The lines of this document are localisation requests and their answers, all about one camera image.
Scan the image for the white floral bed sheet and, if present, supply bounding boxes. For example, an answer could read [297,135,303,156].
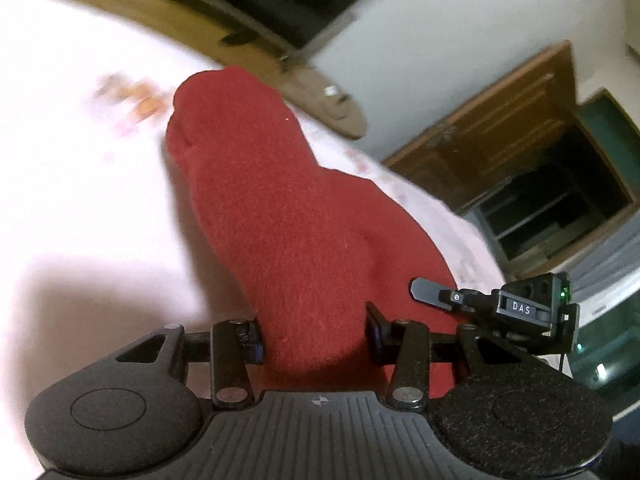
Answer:
[1,0,503,479]

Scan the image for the wooden tv stand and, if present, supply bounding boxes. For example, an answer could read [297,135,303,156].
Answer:
[70,0,367,140]

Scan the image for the brown wooden door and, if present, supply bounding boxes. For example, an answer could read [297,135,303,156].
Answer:
[383,40,577,212]

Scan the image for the red small garment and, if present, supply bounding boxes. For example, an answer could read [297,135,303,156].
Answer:
[165,67,460,391]

